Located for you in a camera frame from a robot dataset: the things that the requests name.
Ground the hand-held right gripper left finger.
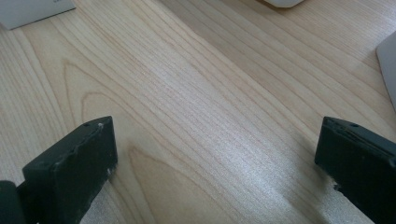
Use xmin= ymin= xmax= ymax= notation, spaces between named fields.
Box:
xmin=21 ymin=116 xmax=119 ymax=224

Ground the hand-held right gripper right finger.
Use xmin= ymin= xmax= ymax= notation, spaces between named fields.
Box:
xmin=314 ymin=116 xmax=396 ymax=224

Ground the white plastic bin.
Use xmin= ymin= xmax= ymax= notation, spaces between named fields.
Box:
xmin=262 ymin=0 xmax=306 ymax=9

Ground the white plastic tray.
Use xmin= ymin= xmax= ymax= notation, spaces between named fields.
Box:
xmin=0 ymin=0 xmax=77 ymax=31

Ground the white lid with black handle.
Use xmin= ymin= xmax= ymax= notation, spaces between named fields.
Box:
xmin=375 ymin=31 xmax=396 ymax=113

